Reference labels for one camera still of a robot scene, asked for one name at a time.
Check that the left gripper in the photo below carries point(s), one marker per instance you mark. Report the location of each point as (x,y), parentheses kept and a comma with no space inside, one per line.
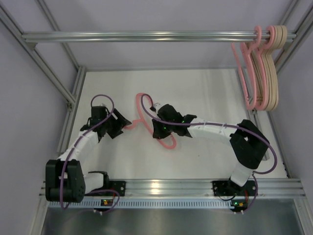
(117,123)

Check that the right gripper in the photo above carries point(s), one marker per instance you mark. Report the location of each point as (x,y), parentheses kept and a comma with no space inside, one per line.
(159,126)

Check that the pink hanger pile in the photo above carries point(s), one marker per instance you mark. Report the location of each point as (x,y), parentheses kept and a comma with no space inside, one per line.
(246,53)
(262,73)

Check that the beige hanger bottom pile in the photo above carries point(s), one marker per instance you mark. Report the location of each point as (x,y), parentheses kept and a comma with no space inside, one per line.
(273,73)

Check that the beige hanger pile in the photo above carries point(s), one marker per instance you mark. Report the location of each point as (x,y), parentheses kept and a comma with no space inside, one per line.
(276,73)
(273,73)
(264,73)

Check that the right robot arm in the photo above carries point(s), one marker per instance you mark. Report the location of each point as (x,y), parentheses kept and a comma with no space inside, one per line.
(248,143)

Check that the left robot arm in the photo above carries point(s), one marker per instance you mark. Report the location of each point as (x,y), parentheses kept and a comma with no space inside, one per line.
(68,179)

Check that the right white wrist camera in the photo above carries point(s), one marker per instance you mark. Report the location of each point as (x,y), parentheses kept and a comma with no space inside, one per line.
(155,107)

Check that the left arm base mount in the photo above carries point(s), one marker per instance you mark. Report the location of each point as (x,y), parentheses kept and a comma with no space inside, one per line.
(119,186)

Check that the perforated cable duct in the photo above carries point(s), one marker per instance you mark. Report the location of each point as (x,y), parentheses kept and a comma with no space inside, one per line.
(126,203)

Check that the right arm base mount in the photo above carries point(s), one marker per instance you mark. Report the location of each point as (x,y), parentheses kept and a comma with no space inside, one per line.
(227,188)

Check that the aluminium hanging rail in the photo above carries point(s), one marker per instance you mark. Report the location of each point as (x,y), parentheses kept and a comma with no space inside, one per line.
(144,36)

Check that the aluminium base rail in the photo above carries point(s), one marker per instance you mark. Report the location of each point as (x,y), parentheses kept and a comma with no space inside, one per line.
(202,188)

